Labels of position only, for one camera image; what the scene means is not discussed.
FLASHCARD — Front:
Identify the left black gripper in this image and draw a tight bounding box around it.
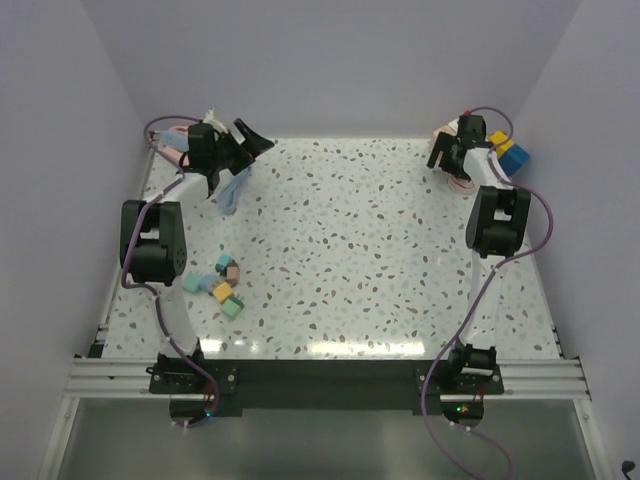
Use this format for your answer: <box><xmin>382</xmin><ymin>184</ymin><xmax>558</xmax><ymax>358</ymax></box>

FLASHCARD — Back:
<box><xmin>210</xmin><ymin>118</ymin><xmax>273</xmax><ymax>175</ymax></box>

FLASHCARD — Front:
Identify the peach socket cord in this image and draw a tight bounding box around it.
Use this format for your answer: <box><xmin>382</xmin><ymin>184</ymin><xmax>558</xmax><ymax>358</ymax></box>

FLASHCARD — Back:
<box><xmin>447</xmin><ymin>172</ymin><xmax>476</xmax><ymax>195</ymax></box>

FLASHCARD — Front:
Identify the blue strip cord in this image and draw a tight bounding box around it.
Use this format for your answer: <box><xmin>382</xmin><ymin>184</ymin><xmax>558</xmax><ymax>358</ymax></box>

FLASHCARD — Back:
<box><xmin>217</xmin><ymin>167</ymin><xmax>251</xmax><ymax>217</ymax></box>

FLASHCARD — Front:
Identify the blue power strip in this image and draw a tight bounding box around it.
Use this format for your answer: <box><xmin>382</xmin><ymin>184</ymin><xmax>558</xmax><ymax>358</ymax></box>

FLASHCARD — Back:
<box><xmin>158</xmin><ymin>130</ymin><xmax>189</xmax><ymax>153</ymax></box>

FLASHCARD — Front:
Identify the pink power strip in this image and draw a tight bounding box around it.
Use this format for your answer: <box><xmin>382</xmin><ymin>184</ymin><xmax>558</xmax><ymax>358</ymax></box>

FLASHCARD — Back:
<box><xmin>160</xmin><ymin>146</ymin><xmax>189</xmax><ymax>166</ymax></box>

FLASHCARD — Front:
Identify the teal plug adapter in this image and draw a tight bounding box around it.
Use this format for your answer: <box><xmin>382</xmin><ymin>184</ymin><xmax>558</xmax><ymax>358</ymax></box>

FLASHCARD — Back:
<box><xmin>215</xmin><ymin>254</ymin><xmax>236</xmax><ymax>276</ymax></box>

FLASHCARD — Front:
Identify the mauve plug adapter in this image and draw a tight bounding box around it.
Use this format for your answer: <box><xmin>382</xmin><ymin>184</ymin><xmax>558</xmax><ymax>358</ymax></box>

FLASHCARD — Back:
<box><xmin>225</xmin><ymin>264</ymin><xmax>241</xmax><ymax>286</ymax></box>

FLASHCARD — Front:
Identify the light blue plug adapter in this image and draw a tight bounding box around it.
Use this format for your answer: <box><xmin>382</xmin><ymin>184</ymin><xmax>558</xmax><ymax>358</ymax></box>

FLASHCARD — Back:
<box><xmin>182</xmin><ymin>272</ymin><xmax>201</xmax><ymax>294</ymax></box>

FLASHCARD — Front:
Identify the green plug adapter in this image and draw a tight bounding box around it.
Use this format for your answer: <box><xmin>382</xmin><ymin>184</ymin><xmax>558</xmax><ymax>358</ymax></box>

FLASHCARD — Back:
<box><xmin>221</xmin><ymin>296</ymin><xmax>245</xmax><ymax>319</ymax></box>

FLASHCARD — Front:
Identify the peach cube socket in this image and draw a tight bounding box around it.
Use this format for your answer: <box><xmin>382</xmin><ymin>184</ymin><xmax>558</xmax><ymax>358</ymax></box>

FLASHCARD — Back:
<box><xmin>431</xmin><ymin>119</ymin><xmax>458</xmax><ymax>147</ymax></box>

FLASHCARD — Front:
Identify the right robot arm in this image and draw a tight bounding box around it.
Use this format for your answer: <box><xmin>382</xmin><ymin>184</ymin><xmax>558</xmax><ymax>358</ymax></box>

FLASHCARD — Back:
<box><xmin>427</xmin><ymin>109</ymin><xmax>531</xmax><ymax>393</ymax></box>

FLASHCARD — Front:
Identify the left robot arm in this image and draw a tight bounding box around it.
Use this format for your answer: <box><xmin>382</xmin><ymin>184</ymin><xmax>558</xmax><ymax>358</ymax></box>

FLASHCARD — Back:
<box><xmin>120</xmin><ymin>115</ymin><xmax>275</xmax><ymax>392</ymax></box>

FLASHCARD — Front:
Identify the yellow and blue cube socket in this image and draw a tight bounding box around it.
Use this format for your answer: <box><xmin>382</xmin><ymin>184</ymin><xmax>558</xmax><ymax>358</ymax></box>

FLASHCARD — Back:
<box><xmin>489</xmin><ymin>131</ymin><xmax>531</xmax><ymax>177</ymax></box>

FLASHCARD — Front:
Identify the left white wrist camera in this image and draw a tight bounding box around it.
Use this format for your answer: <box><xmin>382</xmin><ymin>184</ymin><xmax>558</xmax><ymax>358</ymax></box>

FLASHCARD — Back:
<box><xmin>203</xmin><ymin>106</ymin><xmax>229</xmax><ymax>134</ymax></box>

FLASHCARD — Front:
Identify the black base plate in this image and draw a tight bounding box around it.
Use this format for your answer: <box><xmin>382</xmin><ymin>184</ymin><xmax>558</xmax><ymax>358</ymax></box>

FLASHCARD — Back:
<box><xmin>146</xmin><ymin>356</ymin><xmax>505</xmax><ymax>427</ymax></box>

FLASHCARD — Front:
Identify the aluminium frame rail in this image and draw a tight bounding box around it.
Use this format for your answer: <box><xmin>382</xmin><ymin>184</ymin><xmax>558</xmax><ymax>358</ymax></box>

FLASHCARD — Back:
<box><xmin>65</xmin><ymin>358</ymin><xmax>591</xmax><ymax>400</ymax></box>

